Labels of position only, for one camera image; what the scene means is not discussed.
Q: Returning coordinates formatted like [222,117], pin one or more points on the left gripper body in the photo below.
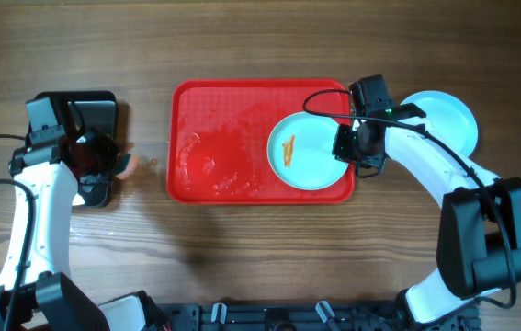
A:
[99,162]

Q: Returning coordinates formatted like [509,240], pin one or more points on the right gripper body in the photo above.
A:
[343,144]

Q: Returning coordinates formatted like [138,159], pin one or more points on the orange green sponge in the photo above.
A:
[126,164]

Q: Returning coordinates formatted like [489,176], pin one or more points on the light blue plate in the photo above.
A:
[300,152]
[452,119]

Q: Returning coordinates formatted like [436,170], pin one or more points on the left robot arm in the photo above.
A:
[36,273]

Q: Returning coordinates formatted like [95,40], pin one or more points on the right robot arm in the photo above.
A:
[478,252]

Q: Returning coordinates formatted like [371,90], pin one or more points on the red plastic tray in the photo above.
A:
[219,131]

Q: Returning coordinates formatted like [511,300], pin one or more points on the black water basin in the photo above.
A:
[51,115]

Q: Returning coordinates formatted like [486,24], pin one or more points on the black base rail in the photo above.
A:
[359,316]

